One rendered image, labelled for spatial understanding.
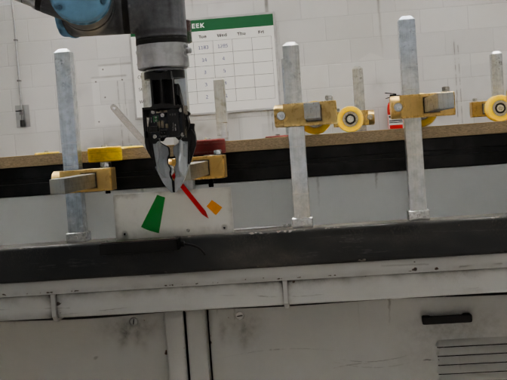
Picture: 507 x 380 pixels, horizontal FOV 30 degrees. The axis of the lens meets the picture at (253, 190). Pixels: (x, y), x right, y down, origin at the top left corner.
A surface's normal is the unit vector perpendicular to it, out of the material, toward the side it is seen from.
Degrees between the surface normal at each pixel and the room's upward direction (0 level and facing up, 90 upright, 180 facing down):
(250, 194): 90
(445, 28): 90
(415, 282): 90
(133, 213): 90
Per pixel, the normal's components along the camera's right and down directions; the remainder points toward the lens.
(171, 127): -0.06, 0.06
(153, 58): -0.29, 0.07
